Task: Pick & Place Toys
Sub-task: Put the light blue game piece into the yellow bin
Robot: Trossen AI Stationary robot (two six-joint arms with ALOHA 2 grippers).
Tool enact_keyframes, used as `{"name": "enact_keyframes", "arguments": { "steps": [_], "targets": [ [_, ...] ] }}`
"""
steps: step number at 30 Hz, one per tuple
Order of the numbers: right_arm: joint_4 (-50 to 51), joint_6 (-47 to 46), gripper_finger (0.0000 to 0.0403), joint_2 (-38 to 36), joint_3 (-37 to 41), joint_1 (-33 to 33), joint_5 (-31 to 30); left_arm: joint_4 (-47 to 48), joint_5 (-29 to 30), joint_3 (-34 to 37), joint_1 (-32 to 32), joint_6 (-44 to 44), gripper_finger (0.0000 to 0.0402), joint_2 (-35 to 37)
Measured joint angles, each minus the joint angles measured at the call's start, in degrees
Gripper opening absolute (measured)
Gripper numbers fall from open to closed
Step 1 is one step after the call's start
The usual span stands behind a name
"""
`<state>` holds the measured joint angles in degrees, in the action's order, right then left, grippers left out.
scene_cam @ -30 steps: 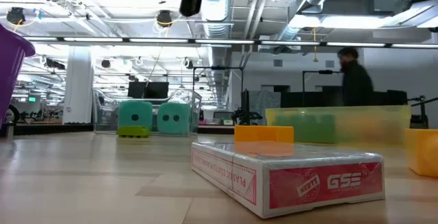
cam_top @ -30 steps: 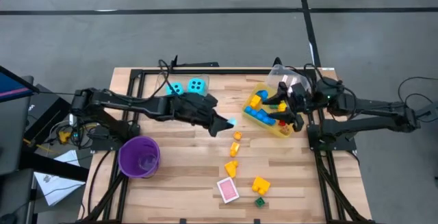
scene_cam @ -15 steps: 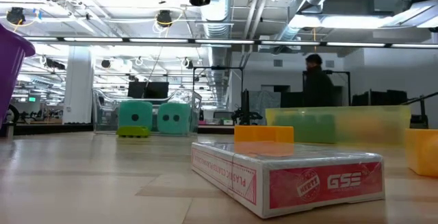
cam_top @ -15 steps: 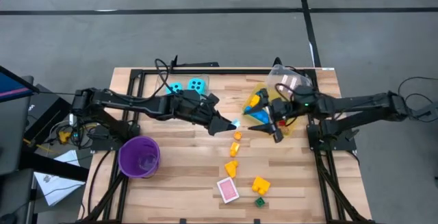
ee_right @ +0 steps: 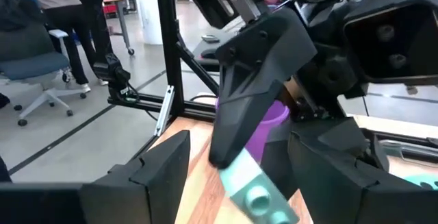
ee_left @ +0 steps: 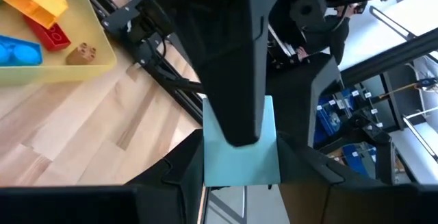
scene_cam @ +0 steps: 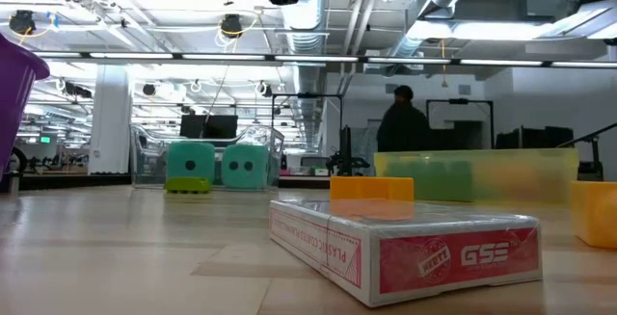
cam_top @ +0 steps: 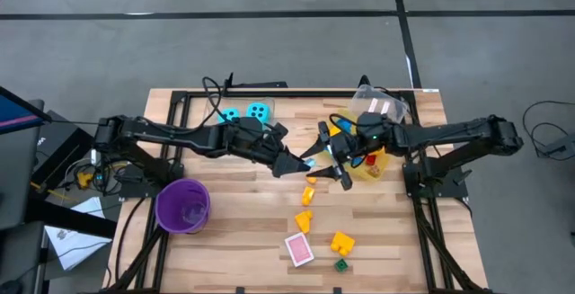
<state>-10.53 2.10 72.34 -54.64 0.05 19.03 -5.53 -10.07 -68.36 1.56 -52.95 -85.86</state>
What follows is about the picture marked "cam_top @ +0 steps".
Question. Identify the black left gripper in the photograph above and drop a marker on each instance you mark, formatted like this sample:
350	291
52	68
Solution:
251	145

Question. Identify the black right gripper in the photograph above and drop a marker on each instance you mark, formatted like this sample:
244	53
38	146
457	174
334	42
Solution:
348	148

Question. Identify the mint small block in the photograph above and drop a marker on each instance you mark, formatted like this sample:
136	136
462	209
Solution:
310	163

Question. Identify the orange single-stud brick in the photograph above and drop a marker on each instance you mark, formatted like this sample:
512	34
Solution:
311	180

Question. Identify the large yellow toy brick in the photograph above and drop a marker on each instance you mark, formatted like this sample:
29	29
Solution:
334	130

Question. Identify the blue long toy brick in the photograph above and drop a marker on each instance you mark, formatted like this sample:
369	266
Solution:
357	163

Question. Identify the small yellow toy brick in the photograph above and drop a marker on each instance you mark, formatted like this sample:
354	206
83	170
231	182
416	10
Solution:
307	195

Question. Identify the large blue four-stud brick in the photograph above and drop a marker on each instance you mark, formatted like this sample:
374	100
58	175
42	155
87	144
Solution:
345	125

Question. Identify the red toy brick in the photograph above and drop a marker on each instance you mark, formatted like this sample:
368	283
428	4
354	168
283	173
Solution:
370	159

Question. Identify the teal foam die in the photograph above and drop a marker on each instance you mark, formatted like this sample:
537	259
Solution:
229	114
258	112

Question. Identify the yellow sloped toy brick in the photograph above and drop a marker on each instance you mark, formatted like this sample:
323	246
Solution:
304	221

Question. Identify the yellow translucent plastic bin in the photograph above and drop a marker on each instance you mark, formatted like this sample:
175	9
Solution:
382	170

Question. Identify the red pink playing card box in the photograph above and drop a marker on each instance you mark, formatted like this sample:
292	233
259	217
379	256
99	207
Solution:
298	249

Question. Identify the dark green small brick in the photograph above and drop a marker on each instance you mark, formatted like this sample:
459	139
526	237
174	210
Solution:
341	265

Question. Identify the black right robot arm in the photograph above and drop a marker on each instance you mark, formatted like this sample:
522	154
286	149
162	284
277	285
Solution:
467	132

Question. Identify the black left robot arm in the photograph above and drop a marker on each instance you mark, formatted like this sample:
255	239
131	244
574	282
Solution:
157	132

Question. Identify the clear plastic container with label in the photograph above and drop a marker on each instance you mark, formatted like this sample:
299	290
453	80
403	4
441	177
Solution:
397	105

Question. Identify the clear rectangular plastic bin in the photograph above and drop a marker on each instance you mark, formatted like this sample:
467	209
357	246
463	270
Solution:
211	105

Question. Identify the purple plastic bucket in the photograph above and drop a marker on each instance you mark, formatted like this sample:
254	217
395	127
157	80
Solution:
170	213

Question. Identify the yellow connector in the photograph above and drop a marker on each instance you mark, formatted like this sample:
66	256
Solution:
84	179

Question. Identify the black computer case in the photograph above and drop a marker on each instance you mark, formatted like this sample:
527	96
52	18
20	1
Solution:
63	145

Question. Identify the white paper sheet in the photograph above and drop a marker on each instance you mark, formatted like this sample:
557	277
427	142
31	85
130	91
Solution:
76	244

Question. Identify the monitor with blue screen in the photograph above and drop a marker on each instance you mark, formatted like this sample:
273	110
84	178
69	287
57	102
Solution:
13	114

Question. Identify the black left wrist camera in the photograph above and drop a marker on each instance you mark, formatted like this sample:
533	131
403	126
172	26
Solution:
249	127

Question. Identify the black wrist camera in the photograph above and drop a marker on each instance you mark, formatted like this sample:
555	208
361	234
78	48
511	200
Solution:
375	125
249	127

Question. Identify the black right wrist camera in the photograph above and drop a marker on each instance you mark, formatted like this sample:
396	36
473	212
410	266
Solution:
375	125

